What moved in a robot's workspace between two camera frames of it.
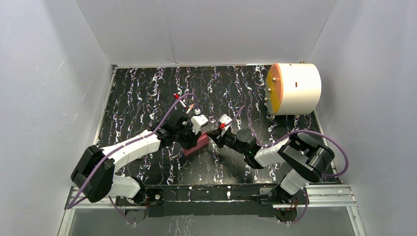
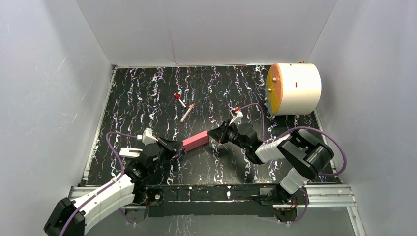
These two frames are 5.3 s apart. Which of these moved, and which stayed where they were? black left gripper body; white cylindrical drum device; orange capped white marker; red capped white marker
Moved: black left gripper body
Stayed: white cylindrical drum device; red capped white marker; orange capped white marker
